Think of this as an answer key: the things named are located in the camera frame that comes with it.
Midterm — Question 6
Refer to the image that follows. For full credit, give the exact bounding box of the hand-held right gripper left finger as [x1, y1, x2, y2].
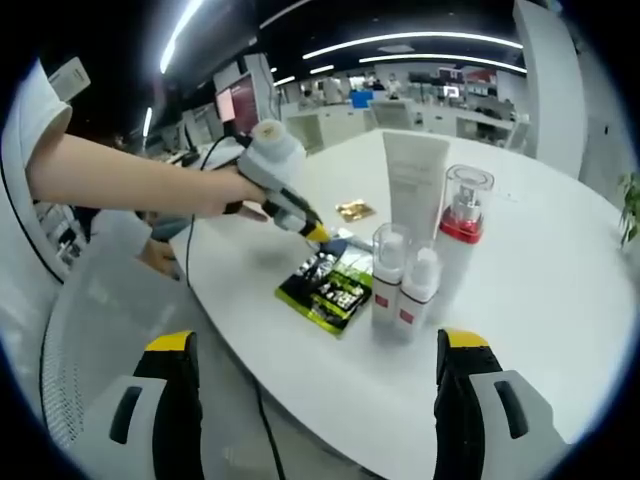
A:
[74, 329, 204, 480]

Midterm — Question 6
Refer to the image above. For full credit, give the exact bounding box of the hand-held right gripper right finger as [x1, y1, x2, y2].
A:
[433, 327, 565, 480]

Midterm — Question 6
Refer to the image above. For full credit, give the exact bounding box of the gold foil skincare sachet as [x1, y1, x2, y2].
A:
[333, 198, 378, 225]

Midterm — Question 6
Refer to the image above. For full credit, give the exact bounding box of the green black skincare sachet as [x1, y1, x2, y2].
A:
[273, 248, 375, 341]

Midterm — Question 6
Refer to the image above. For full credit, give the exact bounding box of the small white skincare bottle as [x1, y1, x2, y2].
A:
[370, 222, 413, 335]
[394, 244, 442, 345]

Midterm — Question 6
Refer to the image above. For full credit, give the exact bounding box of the white skincare tube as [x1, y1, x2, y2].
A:
[382, 130, 452, 242]

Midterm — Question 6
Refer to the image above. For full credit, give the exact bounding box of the red collar white skincare bottle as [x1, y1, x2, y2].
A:
[433, 163, 497, 324]

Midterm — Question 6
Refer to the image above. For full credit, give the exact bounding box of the person's left hand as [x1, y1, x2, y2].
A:
[198, 166, 270, 225]

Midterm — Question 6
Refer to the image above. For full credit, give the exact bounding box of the red screen monitor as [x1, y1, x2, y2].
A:
[214, 72, 262, 135]

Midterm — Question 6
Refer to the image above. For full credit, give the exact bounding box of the white background chair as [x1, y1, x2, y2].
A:
[368, 98, 417, 132]

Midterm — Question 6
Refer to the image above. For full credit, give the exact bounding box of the ceiling light strip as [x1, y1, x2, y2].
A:
[158, 0, 207, 75]
[358, 52, 530, 75]
[301, 31, 525, 61]

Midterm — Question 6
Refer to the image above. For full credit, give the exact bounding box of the white hanging sign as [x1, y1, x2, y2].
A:
[48, 56, 92, 105]

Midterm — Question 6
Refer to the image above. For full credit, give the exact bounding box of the green plant in red pot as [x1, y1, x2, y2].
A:
[617, 171, 640, 251]

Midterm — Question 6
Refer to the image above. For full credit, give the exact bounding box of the white pillar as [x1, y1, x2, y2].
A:
[513, 0, 584, 169]

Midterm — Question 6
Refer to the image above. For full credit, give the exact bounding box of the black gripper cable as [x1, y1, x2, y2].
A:
[185, 130, 275, 480]

